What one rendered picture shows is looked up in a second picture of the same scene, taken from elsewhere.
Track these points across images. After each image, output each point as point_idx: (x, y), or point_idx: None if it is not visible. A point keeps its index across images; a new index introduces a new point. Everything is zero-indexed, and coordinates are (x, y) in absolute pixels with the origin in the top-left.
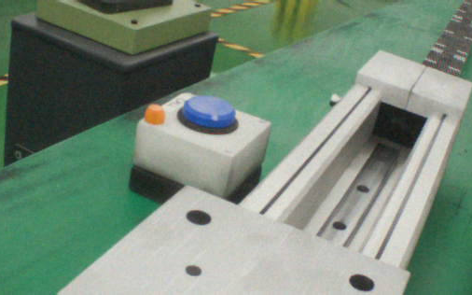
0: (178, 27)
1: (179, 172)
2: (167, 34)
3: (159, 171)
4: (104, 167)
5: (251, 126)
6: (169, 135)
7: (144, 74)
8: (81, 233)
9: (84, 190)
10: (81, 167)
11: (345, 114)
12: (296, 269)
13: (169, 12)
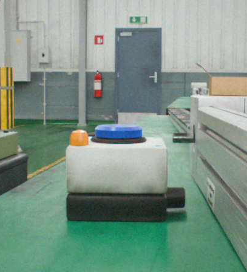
0: (0, 146)
1: (118, 181)
2: None
3: (98, 188)
4: (30, 215)
5: (153, 139)
6: (101, 149)
7: None
8: (61, 249)
9: (30, 229)
10: (10, 218)
11: (221, 110)
12: None
13: None
